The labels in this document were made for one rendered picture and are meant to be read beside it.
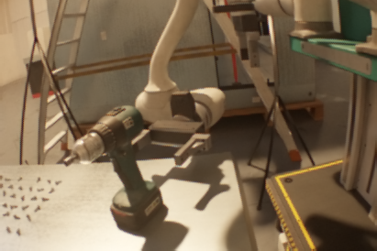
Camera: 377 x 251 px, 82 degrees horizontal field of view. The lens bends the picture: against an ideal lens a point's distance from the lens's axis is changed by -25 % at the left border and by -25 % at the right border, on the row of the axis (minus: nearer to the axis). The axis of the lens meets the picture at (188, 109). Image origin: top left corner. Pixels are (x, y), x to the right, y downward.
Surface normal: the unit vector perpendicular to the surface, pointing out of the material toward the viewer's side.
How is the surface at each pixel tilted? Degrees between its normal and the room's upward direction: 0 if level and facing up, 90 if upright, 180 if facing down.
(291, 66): 90
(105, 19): 90
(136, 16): 90
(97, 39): 90
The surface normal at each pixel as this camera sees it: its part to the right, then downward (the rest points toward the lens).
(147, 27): -0.07, 0.32
